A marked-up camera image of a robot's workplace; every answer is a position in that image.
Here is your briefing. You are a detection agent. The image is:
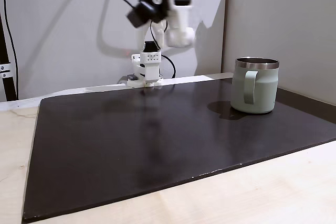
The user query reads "grey table clamp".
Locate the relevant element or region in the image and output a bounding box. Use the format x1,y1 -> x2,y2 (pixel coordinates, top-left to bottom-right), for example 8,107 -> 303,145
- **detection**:
117,74 -> 139,85

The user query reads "sage green metal mug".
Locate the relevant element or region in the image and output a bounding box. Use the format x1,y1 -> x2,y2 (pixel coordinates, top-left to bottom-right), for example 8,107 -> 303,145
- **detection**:
230,56 -> 280,115

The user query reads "black table mat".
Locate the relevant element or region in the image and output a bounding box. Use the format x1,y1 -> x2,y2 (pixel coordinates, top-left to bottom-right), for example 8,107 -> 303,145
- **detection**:
22,78 -> 336,222

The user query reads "white pole clamp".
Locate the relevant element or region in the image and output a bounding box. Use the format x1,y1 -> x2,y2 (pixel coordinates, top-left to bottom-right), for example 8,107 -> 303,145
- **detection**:
0,63 -> 12,79

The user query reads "black stand pole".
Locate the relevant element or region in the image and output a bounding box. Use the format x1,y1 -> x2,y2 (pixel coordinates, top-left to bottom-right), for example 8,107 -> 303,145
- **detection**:
0,11 -> 18,102

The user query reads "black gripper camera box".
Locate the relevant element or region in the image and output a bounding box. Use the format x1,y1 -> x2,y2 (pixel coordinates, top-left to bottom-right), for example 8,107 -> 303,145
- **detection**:
126,0 -> 164,29

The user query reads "black base cable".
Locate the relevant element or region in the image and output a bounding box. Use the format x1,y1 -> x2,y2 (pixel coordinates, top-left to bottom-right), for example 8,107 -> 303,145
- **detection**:
159,54 -> 176,80

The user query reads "thin black hanging cable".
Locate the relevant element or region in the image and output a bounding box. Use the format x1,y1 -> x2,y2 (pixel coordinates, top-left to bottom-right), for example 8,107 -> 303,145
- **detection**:
0,0 -> 19,100

